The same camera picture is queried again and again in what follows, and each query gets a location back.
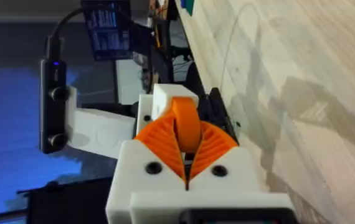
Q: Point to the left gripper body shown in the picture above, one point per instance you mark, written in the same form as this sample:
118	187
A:
102	130

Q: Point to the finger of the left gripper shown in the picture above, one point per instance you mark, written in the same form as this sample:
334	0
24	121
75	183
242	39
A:
162	99
215	112

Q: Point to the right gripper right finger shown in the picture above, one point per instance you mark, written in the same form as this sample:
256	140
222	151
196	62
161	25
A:
227	171

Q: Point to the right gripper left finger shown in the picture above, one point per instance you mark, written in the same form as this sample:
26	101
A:
140	174

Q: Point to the black case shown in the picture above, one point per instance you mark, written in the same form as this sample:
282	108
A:
68	202

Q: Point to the dark computer monitor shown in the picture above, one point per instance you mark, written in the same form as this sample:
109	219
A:
106	31

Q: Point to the toy blocks on green board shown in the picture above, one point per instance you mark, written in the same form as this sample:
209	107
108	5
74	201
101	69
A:
188	5

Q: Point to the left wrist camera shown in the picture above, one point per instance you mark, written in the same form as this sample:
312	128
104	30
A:
51	115

